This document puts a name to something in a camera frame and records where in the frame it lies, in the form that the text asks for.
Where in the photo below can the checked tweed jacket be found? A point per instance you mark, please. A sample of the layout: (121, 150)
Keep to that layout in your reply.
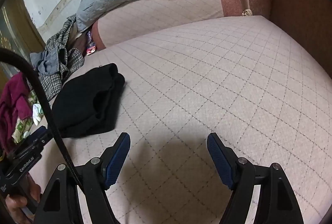
(53, 84)

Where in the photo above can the black pants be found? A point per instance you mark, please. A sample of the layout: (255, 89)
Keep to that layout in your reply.
(85, 104)

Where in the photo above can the colourful snack packet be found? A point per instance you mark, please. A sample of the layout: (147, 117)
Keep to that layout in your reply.
(91, 47)

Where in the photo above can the person's left hand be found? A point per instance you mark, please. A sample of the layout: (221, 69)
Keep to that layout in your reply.
(18, 211)

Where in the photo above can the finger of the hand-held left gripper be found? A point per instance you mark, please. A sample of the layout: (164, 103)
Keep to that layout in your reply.
(39, 132)

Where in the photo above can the wooden door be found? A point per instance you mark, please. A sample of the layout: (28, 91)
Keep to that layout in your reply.
(15, 29)

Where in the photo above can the grey-blue garment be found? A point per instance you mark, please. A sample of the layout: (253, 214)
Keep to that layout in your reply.
(49, 63)

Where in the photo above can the pink quilted sofa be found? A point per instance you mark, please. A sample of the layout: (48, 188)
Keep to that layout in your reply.
(220, 84)

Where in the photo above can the pink bolster cushion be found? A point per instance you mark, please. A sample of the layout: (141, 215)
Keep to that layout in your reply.
(160, 14)

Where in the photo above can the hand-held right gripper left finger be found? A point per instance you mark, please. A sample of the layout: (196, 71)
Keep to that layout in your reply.
(118, 161)

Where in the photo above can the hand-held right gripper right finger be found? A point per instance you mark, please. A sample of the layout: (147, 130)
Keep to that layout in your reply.
(219, 161)

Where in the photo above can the green floral cloth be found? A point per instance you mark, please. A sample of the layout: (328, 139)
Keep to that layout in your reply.
(23, 126)

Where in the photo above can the maroon cloth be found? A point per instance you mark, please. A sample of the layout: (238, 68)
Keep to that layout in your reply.
(13, 104)

